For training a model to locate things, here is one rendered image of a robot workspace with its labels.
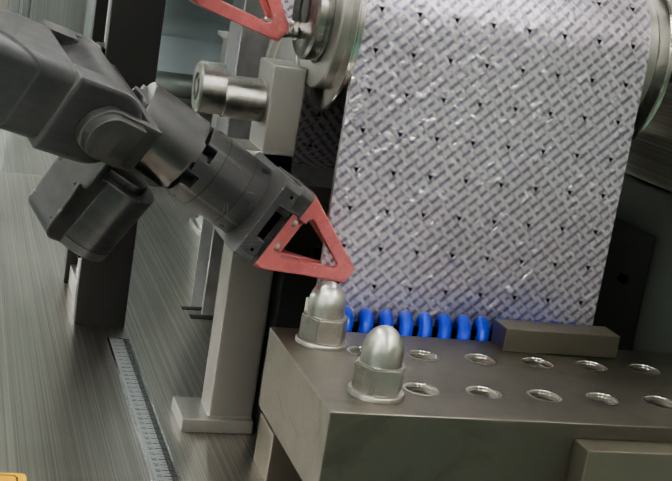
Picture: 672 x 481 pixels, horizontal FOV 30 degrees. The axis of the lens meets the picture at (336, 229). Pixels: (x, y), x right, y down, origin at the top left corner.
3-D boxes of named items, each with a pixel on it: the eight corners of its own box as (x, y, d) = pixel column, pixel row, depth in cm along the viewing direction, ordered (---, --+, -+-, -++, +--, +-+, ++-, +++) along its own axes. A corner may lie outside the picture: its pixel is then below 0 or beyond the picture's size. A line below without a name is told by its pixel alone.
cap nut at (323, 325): (289, 332, 89) (299, 271, 88) (338, 335, 90) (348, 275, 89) (302, 349, 85) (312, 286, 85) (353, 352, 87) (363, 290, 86)
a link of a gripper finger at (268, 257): (329, 320, 92) (231, 250, 89) (305, 292, 99) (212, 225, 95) (386, 247, 92) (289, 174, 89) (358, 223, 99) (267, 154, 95)
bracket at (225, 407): (165, 409, 106) (214, 50, 100) (239, 413, 108) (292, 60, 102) (174, 433, 102) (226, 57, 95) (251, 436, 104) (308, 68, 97)
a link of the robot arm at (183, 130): (144, 88, 83) (144, 62, 89) (81, 163, 85) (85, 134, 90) (225, 148, 86) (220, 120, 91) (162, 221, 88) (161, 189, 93)
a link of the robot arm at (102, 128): (106, 110, 78) (55, 34, 83) (-4, 243, 80) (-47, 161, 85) (229, 169, 87) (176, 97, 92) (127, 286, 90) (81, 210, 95)
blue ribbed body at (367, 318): (322, 342, 95) (329, 298, 94) (575, 358, 101) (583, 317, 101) (334, 358, 92) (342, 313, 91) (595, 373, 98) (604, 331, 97)
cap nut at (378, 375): (340, 381, 80) (351, 314, 79) (393, 384, 81) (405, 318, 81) (356, 403, 77) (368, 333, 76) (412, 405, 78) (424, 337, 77)
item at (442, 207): (309, 329, 95) (347, 88, 91) (584, 347, 102) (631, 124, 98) (310, 331, 95) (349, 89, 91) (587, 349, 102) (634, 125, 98)
